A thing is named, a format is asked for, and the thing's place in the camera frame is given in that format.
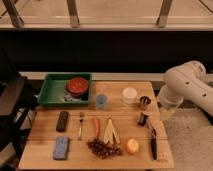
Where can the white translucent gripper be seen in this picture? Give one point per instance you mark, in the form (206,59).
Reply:
(169,102)

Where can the dark red grape bunch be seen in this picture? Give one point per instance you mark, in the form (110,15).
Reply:
(102,150)

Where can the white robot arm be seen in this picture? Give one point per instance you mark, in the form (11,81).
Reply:
(187,81)

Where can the white paper cup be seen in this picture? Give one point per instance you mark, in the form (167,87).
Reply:
(129,95)

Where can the blue plastic cup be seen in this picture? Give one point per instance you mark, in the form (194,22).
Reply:
(101,101)

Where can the small black cylinder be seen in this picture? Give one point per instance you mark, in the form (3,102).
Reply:
(142,119)

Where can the orange fruit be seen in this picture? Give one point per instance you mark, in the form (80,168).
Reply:
(132,146)

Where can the orange carrot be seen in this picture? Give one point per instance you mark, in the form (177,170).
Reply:
(96,127)

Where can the metal fork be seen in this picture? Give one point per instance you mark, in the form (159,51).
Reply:
(80,126)

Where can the red bowl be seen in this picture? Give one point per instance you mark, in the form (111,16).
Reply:
(77,86)

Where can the black remote control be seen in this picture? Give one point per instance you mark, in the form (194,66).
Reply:
(62,121)

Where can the green plastic tray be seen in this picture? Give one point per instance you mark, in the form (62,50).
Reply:
(53,92)

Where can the blue sponge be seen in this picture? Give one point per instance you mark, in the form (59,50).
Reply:
(61,148)

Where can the black side cart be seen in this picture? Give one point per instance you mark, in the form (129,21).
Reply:
(16,101)

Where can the black handled peeler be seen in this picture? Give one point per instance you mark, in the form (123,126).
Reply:
(153,140)

